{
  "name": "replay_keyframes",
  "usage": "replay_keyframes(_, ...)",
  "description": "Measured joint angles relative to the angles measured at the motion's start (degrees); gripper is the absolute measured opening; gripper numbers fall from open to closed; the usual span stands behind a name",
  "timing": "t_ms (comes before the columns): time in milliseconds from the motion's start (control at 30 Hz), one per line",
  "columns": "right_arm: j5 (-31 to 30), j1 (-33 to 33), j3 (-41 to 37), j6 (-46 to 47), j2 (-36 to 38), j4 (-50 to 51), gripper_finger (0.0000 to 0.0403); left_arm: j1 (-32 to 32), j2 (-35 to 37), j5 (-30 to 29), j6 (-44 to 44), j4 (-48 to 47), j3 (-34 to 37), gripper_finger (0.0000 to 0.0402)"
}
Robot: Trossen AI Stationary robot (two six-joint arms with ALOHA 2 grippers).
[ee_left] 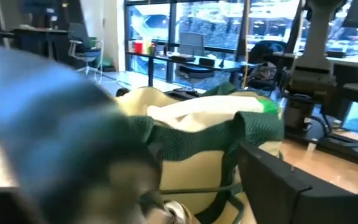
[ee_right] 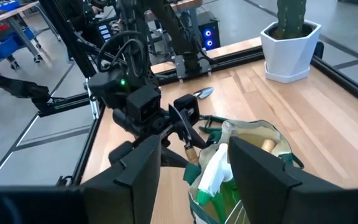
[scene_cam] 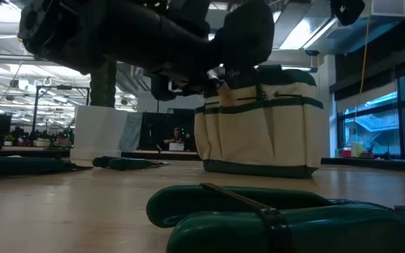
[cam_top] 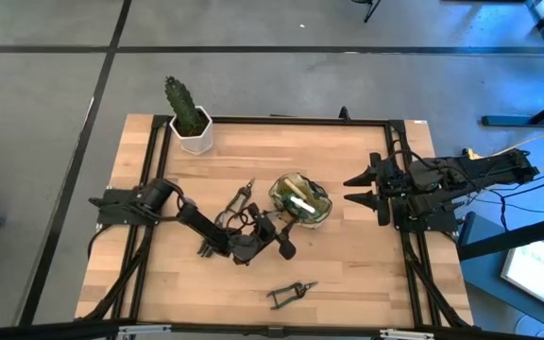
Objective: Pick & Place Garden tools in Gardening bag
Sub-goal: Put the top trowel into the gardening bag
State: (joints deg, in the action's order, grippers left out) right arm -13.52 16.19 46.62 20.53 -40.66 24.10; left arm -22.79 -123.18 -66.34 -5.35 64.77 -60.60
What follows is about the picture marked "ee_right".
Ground long-bladed shears green handles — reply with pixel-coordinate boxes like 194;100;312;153
199;114;229;147

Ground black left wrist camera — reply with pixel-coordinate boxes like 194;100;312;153
126;83;162;124

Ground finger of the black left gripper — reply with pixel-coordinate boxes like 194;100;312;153
173;94;209;149
108;141;189;168

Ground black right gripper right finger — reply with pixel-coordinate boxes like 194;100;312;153
227;136;358;224

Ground steel hand rake wooden handle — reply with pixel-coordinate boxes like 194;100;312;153
261;139;276;153

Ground tall green cactus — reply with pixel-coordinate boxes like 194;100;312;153
276;0;307;40

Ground blue storage bin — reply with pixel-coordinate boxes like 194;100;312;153
0;26;36;63

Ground wooden workbench on castors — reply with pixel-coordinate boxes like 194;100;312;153
0;1;62;71

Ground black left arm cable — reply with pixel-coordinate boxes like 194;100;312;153
97;30;151;80

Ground beige green canvas gardening bag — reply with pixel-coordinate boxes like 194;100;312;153
183;119;304;224

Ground broad steel trowel wooden handle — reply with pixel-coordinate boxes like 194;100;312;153
193;86;215;100

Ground black rounded rail clamp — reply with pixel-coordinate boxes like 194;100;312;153
314;41;325;60

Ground white green spray bottle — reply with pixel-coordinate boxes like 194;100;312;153
196;142;239;224

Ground computer tower blue lights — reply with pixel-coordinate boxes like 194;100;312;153
197;11;221;51

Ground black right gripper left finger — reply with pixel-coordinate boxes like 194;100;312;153
0;134;163;224

